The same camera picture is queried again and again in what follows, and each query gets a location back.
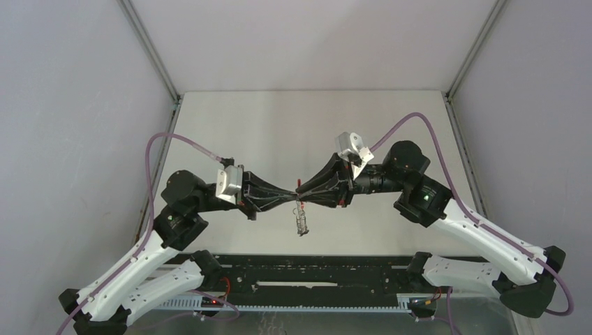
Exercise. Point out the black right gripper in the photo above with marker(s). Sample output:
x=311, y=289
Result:
x=328, y=178

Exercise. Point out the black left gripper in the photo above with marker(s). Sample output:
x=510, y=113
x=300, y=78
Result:
x=267, y=196

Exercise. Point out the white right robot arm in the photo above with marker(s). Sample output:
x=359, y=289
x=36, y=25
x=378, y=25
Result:
x=520, y=275

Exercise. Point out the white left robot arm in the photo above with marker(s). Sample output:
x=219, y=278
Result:
x=113, y=302

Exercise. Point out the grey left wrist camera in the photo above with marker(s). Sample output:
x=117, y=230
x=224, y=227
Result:
x=229, y=183

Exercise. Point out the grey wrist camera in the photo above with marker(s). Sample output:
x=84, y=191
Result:
x=229, y=183
x=351, y=149

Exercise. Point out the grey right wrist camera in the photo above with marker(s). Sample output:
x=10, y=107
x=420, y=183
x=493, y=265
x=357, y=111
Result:
x=351, y=149

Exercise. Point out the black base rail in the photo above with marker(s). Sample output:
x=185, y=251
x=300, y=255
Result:
x=316, y=282

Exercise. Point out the grey aluminium frame rail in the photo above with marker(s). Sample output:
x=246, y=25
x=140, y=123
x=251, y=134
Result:
x=457, y=99

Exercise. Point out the left aluminium frame post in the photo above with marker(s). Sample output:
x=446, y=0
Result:
x=141, y=32

